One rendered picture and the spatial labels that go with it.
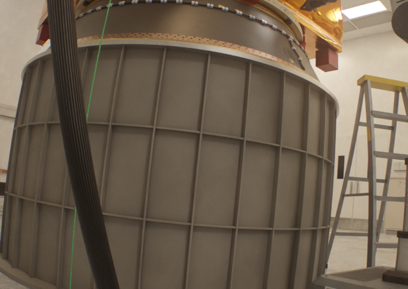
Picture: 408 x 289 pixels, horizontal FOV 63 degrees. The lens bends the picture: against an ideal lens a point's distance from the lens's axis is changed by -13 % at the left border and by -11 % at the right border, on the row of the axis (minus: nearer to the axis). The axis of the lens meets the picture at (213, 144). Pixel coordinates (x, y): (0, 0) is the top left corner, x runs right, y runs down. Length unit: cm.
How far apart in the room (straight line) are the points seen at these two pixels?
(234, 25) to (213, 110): 51
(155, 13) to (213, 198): 95
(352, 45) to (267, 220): 937
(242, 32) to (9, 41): 585
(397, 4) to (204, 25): 90
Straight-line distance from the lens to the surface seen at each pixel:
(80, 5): 258
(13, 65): 717
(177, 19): 184
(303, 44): 272
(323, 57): 296
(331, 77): 1079
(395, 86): 300
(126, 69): 167
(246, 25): 196
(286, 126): 179
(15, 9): 751
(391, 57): 1014
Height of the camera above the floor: 51
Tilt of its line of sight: 8 degrees up
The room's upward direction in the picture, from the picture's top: 5 degrees clockwise
